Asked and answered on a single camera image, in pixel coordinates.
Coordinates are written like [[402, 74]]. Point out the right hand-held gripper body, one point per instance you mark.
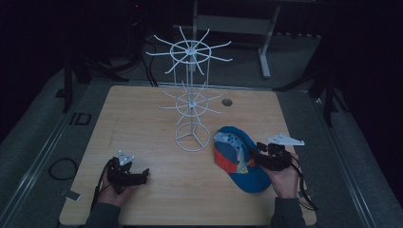
[[275, 158]]

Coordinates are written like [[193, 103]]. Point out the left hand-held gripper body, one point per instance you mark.
[[122, 175]]

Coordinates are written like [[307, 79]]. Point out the blue and orange cap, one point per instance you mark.
[[240, 164]]

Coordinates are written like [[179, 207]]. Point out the person's left hand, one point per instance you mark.
[[114, 194]]

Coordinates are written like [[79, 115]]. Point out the person's right hand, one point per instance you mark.
[[285, 183]]

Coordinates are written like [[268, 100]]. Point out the grey tape piece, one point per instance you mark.
[[73, 195]]

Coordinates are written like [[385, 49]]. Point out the round table grommet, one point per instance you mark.
[[227, 102]]

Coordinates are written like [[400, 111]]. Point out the black metal stand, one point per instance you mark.
[[68, 85], [328, 91]]

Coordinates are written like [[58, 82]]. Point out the black rectangular floor frame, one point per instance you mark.
[[80, 118]]

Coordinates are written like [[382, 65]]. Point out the white metal table frame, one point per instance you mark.
[[234, 24]]

